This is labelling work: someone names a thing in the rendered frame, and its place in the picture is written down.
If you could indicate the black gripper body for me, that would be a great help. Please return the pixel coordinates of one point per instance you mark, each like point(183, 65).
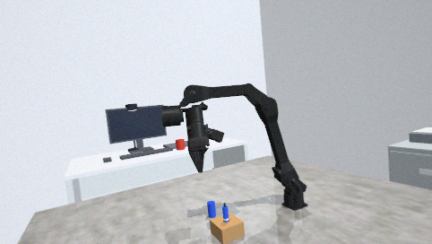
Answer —
point(195, 135)

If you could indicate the tan wooden block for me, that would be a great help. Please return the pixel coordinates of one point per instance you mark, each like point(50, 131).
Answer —
point(227, 231)

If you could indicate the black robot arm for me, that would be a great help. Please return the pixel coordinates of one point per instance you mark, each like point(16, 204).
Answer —
point(267, 111)

